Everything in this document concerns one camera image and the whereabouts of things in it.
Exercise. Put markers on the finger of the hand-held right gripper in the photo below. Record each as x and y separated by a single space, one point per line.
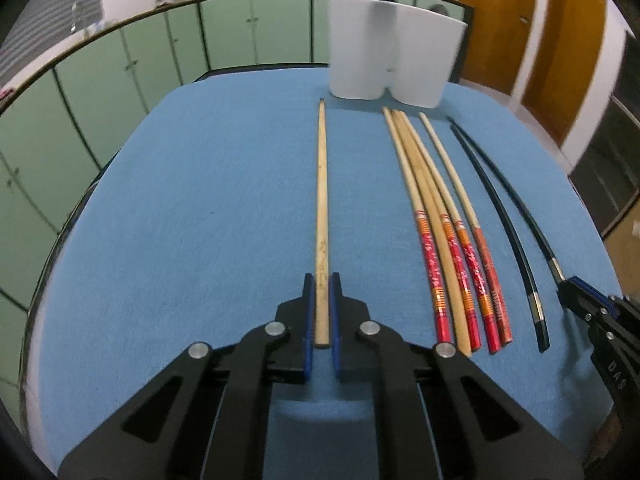
577 302
602 300

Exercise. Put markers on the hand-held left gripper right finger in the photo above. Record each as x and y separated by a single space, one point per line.
336 340

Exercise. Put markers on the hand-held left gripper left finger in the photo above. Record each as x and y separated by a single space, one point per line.
308 340

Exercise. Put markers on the black chopstick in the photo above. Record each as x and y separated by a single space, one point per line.
519 260
540 235

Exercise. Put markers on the plain wooden chopstick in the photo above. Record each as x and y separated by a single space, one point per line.
321 185
464 337

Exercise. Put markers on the white double utensil holder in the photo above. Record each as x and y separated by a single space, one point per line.
360 50

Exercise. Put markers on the black glass cabinet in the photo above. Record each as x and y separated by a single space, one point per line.
615 160

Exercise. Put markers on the blue table mat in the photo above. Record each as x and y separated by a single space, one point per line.
200 235

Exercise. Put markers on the wooden door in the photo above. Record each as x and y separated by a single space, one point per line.
565 60
500 20

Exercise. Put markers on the row of green base cabinets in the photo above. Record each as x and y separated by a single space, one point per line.
100 85

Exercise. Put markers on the grey window blinds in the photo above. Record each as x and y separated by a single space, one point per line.
45 15

